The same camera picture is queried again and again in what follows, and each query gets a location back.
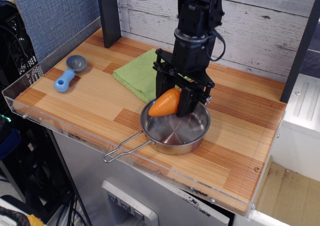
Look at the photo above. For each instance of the black vertical post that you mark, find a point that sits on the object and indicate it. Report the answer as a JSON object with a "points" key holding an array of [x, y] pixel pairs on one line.
{"points": [[301, 52], [110, 22]]}

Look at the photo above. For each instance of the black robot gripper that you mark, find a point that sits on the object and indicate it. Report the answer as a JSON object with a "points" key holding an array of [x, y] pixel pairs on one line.
{"points": [[186, 68]]}

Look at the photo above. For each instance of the orange plastic toy carrot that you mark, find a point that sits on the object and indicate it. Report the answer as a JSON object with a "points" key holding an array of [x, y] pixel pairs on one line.
{"points": [[166, 104]]}

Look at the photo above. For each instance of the blue grey ice cream scoop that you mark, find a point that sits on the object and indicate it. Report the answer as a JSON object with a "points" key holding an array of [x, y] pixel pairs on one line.
{"points": [[75, 64]]}

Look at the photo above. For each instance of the white metal side unit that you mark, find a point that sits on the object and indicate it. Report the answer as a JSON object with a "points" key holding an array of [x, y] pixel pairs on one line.
{"points": [[297, 143]]}

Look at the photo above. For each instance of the black plastic crate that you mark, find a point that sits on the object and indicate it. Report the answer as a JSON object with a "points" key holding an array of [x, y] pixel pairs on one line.
{"points": [[16, 50]]}

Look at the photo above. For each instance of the black left vertical post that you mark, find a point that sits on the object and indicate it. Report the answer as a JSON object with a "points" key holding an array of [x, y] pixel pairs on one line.
{"points": [[110, 22]]}

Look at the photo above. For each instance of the black right vertical post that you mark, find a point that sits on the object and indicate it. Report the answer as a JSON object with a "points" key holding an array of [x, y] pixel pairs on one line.
{"points": [[301, 52]]}

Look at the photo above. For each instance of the clear acrylic table guard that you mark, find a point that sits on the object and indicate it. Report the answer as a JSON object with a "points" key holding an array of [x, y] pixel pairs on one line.
{"points": [[99, 112]]}

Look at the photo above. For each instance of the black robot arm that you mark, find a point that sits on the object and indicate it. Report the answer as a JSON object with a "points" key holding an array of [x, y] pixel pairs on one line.
{"points": [[198, 17]]}

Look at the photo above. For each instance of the stainless steel cabinet with dispenser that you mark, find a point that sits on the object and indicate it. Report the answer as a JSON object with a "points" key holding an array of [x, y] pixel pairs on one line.
{"points": [[118, 193]]}

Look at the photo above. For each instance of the stainless steel pan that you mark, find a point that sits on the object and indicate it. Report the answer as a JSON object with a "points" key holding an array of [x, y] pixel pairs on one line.
{"points": [[169, 134]]}

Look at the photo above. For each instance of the green folded cloth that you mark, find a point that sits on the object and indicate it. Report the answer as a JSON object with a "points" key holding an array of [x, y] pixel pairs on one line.
{"points": [[139, 76]]}

